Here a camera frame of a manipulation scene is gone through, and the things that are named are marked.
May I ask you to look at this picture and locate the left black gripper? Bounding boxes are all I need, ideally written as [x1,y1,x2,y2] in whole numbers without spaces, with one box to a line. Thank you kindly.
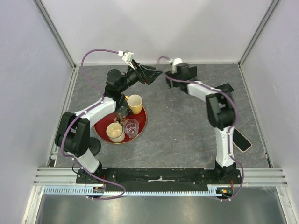
[119,60,162,93]

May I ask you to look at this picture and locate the blue-edged black phone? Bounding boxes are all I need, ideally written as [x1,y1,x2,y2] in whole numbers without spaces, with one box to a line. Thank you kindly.
[215,83,234,94]

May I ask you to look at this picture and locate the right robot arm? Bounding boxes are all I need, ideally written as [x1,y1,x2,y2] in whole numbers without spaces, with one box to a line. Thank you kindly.
[165,63,237,184]

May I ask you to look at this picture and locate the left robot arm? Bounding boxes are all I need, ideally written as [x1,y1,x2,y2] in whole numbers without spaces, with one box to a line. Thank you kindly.
[55,61,162,183]

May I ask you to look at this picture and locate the yellow mug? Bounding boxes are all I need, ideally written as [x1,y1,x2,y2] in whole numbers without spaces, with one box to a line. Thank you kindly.
[126,94,143,115]

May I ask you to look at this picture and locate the clear drinking glass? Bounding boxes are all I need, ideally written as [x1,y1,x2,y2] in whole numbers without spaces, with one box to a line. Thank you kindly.
[123,119,139,139]

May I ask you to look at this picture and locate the cream cup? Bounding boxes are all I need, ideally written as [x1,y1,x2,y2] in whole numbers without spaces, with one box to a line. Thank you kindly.
[106,122,125,143]

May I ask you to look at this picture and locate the red round tray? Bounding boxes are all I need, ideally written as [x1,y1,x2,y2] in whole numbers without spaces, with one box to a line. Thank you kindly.
[94,107,147,144]

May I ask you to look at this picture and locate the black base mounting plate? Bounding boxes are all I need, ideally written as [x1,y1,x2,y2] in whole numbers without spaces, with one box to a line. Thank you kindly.
[76,167,243,192]

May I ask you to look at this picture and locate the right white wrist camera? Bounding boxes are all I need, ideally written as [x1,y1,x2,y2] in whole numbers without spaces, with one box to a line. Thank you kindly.
[168,58,183,74]

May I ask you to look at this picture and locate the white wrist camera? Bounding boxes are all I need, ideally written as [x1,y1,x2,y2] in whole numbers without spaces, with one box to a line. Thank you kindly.
[168,58,183,74]
[118,50,135,69]

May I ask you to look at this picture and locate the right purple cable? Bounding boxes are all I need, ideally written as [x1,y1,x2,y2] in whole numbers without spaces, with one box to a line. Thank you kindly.
[157,56,245,202]

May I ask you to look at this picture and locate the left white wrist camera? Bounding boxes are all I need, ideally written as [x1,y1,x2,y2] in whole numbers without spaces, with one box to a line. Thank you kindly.
[118,50,135,69]

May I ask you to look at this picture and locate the light blue cable duct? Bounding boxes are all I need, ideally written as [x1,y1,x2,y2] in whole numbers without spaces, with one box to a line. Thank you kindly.
[43,186,222,196]

